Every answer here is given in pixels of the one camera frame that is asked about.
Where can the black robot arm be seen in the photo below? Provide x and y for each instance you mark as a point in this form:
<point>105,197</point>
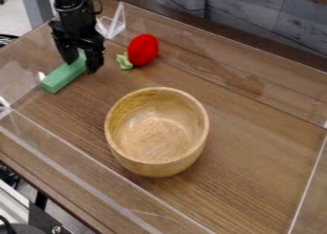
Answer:
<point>94,5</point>

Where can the green rectangular stick block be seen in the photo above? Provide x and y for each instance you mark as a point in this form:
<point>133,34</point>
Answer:
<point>64,75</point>

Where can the grey table leg post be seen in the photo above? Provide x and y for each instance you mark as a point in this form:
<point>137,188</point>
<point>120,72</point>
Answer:
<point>40,11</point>

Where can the light wooden bowl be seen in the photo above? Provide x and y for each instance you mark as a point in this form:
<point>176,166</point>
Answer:
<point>157,129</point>

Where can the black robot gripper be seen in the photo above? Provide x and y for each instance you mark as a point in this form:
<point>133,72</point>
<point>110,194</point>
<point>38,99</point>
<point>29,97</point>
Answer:
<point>74,32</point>

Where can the clear acrylic tray wall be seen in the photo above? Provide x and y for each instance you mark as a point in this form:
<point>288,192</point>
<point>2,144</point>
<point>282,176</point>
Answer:
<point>260,180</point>

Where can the black clamp with cable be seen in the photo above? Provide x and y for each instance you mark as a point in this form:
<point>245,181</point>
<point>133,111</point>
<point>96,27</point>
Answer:
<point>29,219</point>

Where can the red plush strawberry toy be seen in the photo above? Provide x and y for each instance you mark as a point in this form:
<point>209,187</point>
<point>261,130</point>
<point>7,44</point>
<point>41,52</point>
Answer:
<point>142,52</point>

